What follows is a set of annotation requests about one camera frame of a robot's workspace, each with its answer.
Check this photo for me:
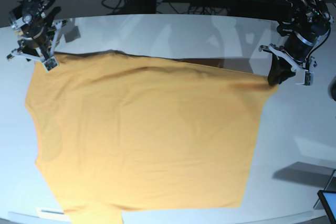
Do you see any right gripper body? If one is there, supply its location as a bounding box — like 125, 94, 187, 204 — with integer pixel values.
6, 19, 67, 72

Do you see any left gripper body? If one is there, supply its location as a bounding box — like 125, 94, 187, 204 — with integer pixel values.
259, 32, 317, 86

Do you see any yellow T-shirt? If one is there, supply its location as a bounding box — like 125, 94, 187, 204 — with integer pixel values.
25, 53, 277, 223

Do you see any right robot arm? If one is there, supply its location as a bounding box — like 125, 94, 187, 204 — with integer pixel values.
7, 0, 68, 72

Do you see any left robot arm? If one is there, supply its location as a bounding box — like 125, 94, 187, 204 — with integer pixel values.
259, 0, 333, 87

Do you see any dark round object at edge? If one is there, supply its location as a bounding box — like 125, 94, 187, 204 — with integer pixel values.
328, 77, 336, 101

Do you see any tablet screen on stand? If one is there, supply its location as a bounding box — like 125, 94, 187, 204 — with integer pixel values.
313, 169, 335, 224

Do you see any white label strip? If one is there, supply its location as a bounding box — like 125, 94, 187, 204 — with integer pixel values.
36, 207, 69, 221

